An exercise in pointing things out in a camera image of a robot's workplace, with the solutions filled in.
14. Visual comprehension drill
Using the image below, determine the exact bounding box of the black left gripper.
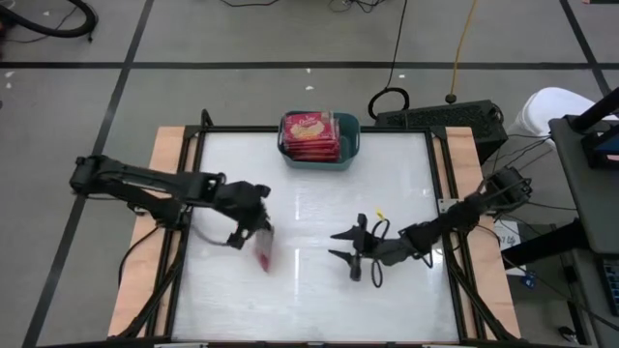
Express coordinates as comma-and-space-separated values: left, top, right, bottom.
212, 179, 275, 251

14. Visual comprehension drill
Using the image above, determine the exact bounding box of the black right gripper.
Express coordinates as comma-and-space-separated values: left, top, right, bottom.
327, 212, 417, 282

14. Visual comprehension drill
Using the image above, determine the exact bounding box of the teal plastic basket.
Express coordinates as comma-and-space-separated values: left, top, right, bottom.
277, 110, 362, 171

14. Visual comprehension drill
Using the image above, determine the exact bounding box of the white paper sheet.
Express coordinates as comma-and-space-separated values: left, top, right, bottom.
493, 219, 528, 277

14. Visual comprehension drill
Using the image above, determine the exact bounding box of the black desk leg beam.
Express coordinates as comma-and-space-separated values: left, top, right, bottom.
502, 219, 589, 270

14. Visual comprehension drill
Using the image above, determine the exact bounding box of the white chair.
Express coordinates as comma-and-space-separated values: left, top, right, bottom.
513, 86, 619, 151

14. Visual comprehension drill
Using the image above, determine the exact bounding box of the grey desk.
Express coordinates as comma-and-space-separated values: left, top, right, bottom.
548, 114, 619, 257

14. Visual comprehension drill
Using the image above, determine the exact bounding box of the black device with blue screen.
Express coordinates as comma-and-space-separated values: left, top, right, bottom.
579, 129, 619, 171

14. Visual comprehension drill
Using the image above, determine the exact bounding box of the black keyboard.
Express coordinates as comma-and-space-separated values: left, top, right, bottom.
601, 255, 619, 318

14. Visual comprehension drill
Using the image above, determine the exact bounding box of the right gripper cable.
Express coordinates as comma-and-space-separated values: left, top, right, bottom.
368, 219, 391, 290

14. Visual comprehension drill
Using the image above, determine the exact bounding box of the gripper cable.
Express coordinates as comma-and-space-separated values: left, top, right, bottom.
191, 221, 234, 247
368, 219, 391, 290

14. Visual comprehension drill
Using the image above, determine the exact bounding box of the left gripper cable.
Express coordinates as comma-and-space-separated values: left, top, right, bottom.
191, 221, 234, 247

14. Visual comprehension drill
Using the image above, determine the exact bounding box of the black metal table frame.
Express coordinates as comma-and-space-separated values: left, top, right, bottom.
108, 108, 522, 348

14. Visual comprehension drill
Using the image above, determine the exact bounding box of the black floor cable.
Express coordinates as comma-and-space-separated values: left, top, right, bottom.
367, 0, 411, 121

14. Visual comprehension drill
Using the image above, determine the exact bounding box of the yellow cable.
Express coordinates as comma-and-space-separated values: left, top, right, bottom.
444, 0, 480, 105

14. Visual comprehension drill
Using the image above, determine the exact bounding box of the black cable bundle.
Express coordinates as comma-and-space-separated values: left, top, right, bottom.
327, 0, 391, 15

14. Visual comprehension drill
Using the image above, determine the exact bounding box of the black vacuum hose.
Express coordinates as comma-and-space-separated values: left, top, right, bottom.
0, 0, 100, 41

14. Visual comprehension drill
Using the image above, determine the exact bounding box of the black monitor post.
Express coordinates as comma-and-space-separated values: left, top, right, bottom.
566, 86, 619, 135

